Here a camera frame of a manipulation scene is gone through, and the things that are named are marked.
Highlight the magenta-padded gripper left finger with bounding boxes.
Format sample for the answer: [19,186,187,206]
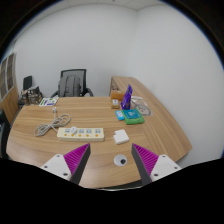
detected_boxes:
[40,143,92,185]

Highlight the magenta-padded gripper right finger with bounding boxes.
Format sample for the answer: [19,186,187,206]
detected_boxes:
[131,143,183,186]

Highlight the white charger block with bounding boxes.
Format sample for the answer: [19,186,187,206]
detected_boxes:
[113,129,130,146]

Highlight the cream power strip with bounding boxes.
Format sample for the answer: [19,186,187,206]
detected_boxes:
[56,126,106,143]

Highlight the green folded cloth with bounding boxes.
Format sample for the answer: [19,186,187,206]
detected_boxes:
[121,108,146,126]

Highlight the teal flat packet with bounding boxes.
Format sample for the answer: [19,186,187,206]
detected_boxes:
[122,108,142,120]

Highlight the clear plastic bag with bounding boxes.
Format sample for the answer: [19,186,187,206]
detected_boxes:
[130,95,153,117]

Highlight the small blue packet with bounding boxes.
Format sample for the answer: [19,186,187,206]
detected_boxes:
[115,109,126,121]

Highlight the white and green leaflet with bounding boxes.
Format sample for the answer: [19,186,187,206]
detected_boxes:
[38,96,59,108]

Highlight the purple standing pouch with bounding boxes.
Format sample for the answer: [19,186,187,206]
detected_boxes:
[120,84,134,110]

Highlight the black sofa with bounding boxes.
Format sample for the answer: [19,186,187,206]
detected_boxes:
[0,109,12,159]

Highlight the grey backpack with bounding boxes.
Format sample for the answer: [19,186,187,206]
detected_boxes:
[57,75,82,98]

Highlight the brown cardboard box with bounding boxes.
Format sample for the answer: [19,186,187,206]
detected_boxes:
[110,89,126,101]

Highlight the black mesh office chair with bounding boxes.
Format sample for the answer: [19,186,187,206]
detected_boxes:
[50,68,95,98]

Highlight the small black chair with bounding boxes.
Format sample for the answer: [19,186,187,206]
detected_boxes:
[22,75,34,92]

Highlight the wooden glass-door cabinet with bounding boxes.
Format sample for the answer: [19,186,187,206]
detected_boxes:
[0,52,20,125]

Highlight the round desk cable grommet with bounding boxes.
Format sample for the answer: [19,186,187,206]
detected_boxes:
[113,154,128,168]

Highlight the coiled white cable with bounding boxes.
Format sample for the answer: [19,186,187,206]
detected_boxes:
[33,106,73,138]

